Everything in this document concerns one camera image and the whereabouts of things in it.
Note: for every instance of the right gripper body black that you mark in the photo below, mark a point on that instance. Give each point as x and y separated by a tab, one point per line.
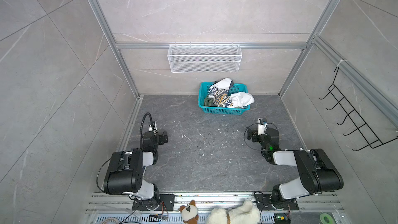
251	135

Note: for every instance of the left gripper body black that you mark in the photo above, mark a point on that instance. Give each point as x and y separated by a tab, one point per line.
163	137

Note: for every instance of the white navy-trimmed tank top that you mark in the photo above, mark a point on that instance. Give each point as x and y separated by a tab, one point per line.
220	92

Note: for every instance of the teal plastic basket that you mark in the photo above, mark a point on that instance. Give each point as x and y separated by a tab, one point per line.
203	93

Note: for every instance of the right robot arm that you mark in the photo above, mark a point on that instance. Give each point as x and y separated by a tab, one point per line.
316	172

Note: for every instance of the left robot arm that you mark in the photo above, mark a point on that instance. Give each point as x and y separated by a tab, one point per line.
125	171

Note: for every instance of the green tank top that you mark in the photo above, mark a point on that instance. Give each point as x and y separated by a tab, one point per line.
209	102

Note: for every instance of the white fluffy plush toy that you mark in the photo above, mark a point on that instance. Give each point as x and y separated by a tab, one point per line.
245	214

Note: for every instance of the brown white plush toy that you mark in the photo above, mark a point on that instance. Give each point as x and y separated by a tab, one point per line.
189	213

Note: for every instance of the small green black device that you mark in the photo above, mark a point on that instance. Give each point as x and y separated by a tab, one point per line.
282	219

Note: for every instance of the green tape roll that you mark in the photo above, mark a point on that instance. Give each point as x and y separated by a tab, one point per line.
326	219

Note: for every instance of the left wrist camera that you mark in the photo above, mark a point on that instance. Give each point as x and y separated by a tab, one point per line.
153	127

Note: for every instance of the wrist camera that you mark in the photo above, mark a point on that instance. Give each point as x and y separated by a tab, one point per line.
153	127
262	126

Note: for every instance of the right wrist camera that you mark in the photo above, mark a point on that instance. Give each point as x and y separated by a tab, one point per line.
262	126

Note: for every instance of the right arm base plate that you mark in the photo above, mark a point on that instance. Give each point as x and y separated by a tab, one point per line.
268	202

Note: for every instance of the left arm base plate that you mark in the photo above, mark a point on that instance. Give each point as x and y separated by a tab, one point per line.
163	202

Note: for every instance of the white wire mesh shelf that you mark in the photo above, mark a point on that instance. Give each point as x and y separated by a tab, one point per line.
204	58

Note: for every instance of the aluminium frame rail front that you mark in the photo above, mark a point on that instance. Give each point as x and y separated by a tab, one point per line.
205	201

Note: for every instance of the white slotted cable duct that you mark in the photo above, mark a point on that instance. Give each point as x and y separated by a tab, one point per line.
173	218

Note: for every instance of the black wire hook rack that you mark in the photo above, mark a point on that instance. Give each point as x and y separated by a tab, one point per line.
372	140

